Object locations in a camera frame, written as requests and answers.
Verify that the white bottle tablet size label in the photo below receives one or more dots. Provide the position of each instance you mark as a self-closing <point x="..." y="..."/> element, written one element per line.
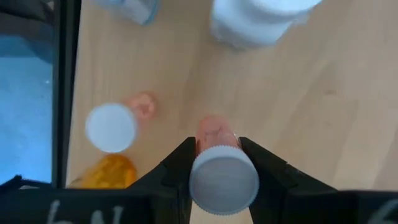
<point x="130" y="9"/>

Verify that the white melatonin bottle blue band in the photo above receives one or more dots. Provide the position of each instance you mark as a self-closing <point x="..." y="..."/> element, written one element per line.
<point x="258" y="21"/>

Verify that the small pink vial white cap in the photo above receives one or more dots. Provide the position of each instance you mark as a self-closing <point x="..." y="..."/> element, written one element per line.
<point x="110" y="127"/>
<point x="224" y="183"/>

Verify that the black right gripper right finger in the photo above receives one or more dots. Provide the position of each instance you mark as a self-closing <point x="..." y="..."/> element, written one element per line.
<point x="295" y="202"/>

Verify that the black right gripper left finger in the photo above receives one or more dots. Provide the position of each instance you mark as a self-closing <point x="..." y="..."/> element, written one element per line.
<point x="149" y="202"/>

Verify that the black aluminium table frame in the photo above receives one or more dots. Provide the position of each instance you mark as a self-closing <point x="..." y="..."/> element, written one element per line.
<point x="66" y="93"/>

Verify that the orange pill bottle white cap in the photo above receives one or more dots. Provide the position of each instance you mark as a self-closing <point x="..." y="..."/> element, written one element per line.
<point x="112" y="171"/>

